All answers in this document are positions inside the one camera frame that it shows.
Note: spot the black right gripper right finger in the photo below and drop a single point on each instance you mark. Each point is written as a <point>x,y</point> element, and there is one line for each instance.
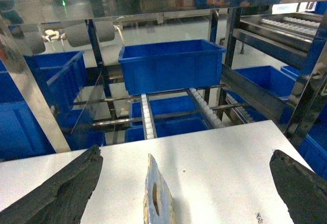
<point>303,191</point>

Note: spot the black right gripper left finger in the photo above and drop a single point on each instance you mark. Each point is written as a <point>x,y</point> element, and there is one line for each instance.
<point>63,197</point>

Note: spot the flower gift bag light blue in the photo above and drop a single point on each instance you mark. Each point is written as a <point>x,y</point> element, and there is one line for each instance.
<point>158,204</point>

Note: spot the blue bin middle shelf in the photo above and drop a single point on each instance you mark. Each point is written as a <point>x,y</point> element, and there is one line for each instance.
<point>164,66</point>

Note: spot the steel rack upright post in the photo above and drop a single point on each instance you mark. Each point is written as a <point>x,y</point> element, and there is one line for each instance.
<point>13,53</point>

